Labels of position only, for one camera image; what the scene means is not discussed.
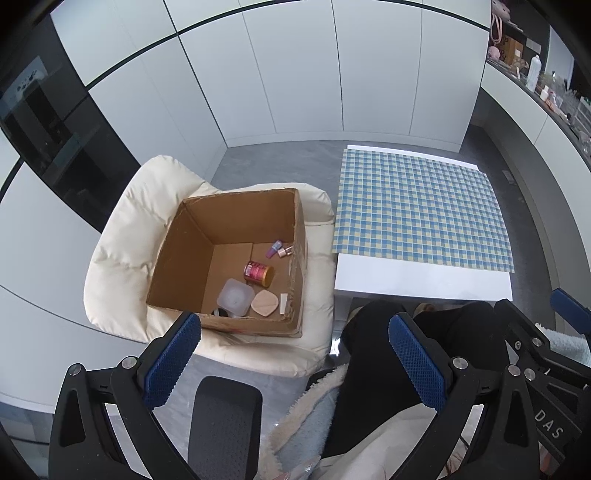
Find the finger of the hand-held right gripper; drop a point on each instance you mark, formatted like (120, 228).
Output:
(512, 318)
(572, 309)

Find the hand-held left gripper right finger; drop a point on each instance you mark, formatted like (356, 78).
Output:
(415, 364)

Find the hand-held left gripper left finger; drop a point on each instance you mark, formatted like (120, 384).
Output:
(173, 364)

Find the clear plastic case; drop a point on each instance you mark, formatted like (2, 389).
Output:
(235, 297)

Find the large cardboard box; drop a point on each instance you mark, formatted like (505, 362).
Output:
(194, 258)

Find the tan makeup sponge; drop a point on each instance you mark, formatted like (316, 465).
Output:
(265, 302)

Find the red and gold can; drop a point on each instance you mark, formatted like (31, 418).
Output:
(258, 273)

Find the small white carton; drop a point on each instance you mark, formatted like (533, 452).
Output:
(284, 304)

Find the purple and blue small bottle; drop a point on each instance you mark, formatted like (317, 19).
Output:
(273, 248)

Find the clear bottle with pink cap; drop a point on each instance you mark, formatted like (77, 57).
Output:
(284, 252)

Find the person's legs in black trousers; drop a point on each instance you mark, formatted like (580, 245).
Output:
(369, 360)

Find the white table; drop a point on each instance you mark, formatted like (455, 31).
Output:
(415, 284)

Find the black chair armrest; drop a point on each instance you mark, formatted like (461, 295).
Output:
(226, 429)

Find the cream fleece-lined jacket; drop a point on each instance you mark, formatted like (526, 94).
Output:
(300, 415)

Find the cream padded chair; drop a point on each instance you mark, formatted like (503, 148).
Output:
(124, 240)

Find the blue yellow checkered tablecloth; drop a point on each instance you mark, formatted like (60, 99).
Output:
(415, 207)

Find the clear drawer organizer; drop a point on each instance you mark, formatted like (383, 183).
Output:
(581, 111)

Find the white counter cabinet dark top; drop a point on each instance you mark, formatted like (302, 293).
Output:
(508, 97)

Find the white spray bottle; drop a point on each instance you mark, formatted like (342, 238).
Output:
(534, 74)

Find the small brown cardboard box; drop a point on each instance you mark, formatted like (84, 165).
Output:
(513, 50)

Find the small pink plush toy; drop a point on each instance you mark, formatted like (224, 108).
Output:
(493, 52)

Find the black glass cabinet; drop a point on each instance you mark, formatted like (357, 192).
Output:
(46, 129)

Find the pink plush bag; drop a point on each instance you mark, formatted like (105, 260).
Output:
(499, 21)

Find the white built-in wardrobe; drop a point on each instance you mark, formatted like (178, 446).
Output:
(323, 69)

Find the wall socket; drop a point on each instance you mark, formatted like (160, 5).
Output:
(533, 46)

